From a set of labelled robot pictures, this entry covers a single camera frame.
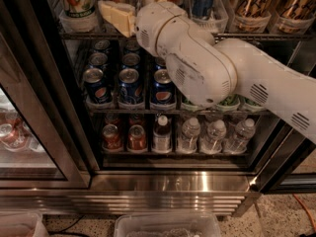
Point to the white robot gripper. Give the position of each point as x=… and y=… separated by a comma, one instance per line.
x=148, y=23

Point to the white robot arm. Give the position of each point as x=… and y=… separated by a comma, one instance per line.
x=207, y=71

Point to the front middle pepsi can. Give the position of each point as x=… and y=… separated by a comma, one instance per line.
x=130, y=87

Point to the pepsi can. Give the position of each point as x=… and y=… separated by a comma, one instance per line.
x=130, y=87
x=163, y=89
x=96, y=86

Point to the front right pepsi can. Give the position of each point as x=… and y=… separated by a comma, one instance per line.
x=163, y=89

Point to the front left pepsi can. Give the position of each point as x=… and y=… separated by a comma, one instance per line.
x=96, y=86

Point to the front left green can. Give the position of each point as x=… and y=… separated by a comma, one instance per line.
x=186, y=101

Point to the gold brown can left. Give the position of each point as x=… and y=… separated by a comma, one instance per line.
x=252, y=8

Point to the gold brown can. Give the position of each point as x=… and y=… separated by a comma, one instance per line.
x=295, y=9
x=252, y=8

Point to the steel fridge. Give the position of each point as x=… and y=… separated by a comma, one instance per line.
x=128, y=181

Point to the front right orange can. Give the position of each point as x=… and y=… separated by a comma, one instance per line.
x=136, y=138

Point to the orange can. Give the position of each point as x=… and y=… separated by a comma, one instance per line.
x=111, y=138
x=136, y=138

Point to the front middle green can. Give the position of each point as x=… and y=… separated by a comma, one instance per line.
x=231, y=100

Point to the front left orange can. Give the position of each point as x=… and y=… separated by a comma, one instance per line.
x=111, y=138

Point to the front right green can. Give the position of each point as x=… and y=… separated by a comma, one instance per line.
x=251, y=103

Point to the gold brown can right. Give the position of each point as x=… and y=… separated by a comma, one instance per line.
x=295, y=9

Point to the glass fridge door left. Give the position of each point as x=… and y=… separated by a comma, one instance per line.
x=37, y=151

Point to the dark drink bottle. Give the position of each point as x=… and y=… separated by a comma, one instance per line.
x=161, y=142

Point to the left water bottle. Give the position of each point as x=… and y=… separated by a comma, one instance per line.
x=187, y=138

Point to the water bottle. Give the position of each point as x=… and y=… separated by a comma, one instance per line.
x=211, y=142
x=238, y=140
x=187, y=138

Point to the middle water bottle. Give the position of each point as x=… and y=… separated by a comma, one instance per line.
x=211, y=142

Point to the right water bottle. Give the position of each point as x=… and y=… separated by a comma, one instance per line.
x=238, y=140

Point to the clear plastic bin centre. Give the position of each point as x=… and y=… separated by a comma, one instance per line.
x=168, y=224

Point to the clear plastic bin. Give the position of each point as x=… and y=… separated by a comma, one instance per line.
x=168, y=224
x=25, y=224

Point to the clear plastic bin left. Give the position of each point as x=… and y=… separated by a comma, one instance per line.
x=25, y=224

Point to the top wire shelf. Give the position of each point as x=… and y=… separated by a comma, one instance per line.
x=264, y=37

